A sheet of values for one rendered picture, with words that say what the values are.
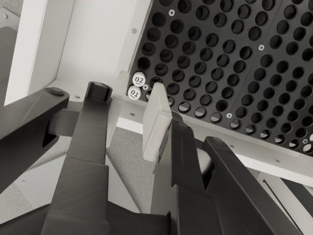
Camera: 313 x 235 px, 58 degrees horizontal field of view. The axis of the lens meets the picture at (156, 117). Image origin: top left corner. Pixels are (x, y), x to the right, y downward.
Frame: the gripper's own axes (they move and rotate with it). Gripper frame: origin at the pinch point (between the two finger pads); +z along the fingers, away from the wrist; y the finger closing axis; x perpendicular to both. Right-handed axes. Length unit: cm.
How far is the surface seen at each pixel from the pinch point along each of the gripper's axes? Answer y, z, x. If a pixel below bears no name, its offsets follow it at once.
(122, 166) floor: 11, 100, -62
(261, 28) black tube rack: 9.5, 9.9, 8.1
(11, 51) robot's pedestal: -37, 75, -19
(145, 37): -0.5, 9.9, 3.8
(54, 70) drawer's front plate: -8.9, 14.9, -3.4
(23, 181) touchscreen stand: -30, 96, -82
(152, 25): -0.3, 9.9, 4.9
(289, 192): 23.1, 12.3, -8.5
